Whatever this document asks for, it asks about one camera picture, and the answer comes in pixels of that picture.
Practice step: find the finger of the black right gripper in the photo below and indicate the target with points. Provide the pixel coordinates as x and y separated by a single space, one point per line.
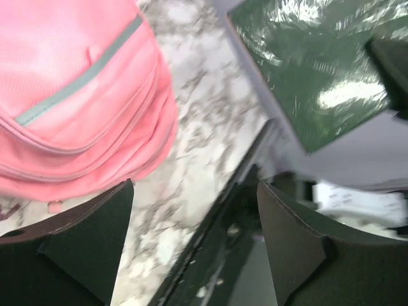
390 60

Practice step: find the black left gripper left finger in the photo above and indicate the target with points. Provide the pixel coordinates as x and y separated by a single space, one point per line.
71 258

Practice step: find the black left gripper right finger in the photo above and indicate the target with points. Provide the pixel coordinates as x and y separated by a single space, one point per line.
315 260

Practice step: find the dark green hardcover book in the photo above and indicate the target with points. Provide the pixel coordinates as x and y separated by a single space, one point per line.
312 57

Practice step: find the pink student backpack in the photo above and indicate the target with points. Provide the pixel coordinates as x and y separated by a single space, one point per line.
86 98

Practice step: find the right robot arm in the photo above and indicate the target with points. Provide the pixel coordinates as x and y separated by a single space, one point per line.
346 155

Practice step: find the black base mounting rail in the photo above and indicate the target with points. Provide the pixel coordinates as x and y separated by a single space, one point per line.
227 226

